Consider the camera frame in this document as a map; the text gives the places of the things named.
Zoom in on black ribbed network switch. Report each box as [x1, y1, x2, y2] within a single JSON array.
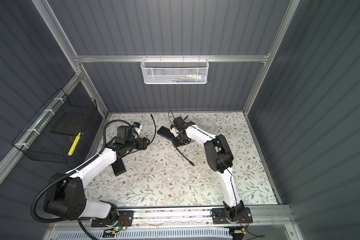
[[157, 126, 174, 141]]

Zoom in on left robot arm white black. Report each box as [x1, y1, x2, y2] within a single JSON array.
[[30, 120, 151, 225]]

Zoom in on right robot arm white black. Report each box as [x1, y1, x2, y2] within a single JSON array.
[[170, 117, 245, 222]]

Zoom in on yellow marker pen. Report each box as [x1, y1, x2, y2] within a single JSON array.
[[68, 132, 82, 156]]

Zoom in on black foam pad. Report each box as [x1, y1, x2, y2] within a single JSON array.
[[51, 113, 88, 136]]

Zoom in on markers in white basket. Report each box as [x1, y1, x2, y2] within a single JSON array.
[[166, 74, 207, 84]]

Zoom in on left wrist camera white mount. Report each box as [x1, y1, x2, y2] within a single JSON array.
[[133, 122, 143, 135]]

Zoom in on black wire basket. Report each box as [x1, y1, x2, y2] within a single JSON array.
[[12, 89, 98, 163]]

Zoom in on white wire mesh basket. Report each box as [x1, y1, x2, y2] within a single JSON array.
[[141, 59, 210, 85]]

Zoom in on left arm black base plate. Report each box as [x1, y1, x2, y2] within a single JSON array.
[[91, 211, 134, 228]]

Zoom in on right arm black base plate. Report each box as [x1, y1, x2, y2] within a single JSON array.
[[210, 207, 253, 225]]

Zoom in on white ventilated cable duct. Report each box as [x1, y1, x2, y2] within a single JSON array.
[[55, 227, 233, 240]]

